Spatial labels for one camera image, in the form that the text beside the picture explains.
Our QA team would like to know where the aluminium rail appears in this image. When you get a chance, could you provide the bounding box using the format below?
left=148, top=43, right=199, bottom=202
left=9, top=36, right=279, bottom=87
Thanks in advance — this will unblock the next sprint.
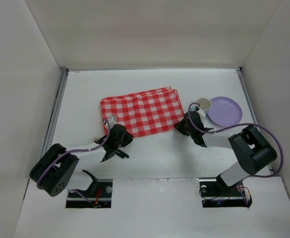
left=36, top=66, right=69, bottom=164
left=236, top=67, right=269, bottom=162

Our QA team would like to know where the gold fork green handle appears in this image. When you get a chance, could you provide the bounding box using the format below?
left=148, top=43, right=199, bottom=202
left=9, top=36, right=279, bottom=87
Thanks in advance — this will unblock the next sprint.
left=93, top=135, right=107, bottom=144

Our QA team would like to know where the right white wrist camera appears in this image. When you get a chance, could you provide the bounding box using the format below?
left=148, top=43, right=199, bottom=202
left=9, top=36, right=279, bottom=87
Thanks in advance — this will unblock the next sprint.
left=190, top=105, right=207, bottom=118

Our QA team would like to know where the blue mug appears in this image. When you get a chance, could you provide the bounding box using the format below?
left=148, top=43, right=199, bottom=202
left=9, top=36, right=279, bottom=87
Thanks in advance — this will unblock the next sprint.
left=196, top=98, right=212, bottom=114

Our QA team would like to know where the gold knife green handle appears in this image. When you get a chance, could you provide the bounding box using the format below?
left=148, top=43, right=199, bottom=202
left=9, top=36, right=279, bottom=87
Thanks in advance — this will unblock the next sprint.
left=116, top=150, right=129, bottom=159

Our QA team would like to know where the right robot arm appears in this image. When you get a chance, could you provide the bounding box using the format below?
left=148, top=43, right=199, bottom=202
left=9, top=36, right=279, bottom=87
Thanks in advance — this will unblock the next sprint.
left=174, top=111, right=277, bottom=197

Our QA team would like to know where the purple plate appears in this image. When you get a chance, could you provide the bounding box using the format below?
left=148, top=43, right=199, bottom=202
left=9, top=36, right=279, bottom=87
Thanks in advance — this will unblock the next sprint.
left=207, top=97, right=242, bottom=127

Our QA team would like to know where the right aluminium rail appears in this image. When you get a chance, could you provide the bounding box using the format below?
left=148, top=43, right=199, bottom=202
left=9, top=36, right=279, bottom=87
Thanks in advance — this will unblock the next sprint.
left=236, top=67, right=269, bottom=162

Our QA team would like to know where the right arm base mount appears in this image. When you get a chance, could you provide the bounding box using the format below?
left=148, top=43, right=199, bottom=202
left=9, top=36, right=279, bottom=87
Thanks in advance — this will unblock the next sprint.
left=199, top=178, right=253, bottom=208

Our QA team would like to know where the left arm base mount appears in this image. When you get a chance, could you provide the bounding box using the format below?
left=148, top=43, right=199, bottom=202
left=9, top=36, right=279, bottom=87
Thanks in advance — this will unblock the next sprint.
left=65, top=170, right=113, bottom=209

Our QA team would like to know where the left aluminium rail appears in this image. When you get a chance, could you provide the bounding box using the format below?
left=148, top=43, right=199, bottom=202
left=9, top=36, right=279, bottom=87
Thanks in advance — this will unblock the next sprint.
left=36, top=66, right=69, bottom=164

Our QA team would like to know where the red checkered cloth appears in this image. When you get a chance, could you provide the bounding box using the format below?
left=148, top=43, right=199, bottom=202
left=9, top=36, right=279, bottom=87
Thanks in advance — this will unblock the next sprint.
left=100, top=87, right=184, bottom=137

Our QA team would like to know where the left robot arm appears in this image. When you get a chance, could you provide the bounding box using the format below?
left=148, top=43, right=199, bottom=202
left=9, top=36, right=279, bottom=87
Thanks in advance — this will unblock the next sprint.
left=30, top=124, right=134, bottom=197

